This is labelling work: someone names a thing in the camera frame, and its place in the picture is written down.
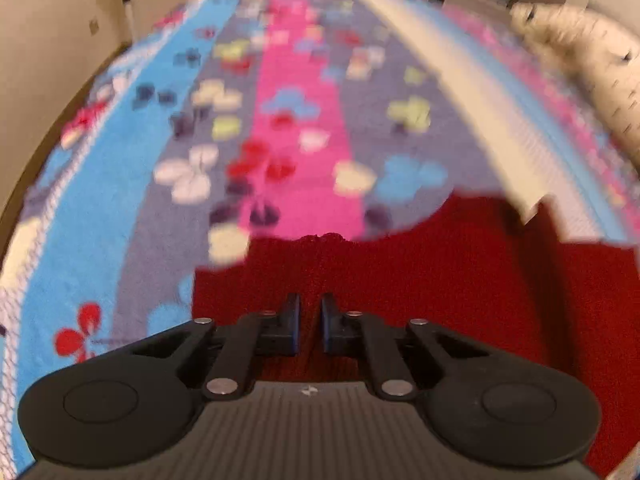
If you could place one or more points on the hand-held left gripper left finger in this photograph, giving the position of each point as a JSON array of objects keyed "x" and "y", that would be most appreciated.
[{"x": 294, "y": 325}]

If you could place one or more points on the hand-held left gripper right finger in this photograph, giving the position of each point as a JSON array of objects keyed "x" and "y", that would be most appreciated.
[{"x": 327, "y": 325}]

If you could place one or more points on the dark red knit sweater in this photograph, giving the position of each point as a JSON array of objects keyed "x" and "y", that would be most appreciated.
[{"x": 450, "y": 270}]

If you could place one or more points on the floral striped bed blanket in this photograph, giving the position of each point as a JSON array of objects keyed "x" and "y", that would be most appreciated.
[{"x": 125, "y": 210}]

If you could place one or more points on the cream star print pillow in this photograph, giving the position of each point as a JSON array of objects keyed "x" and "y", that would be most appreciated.
[{"x": 595, "y": 75}]

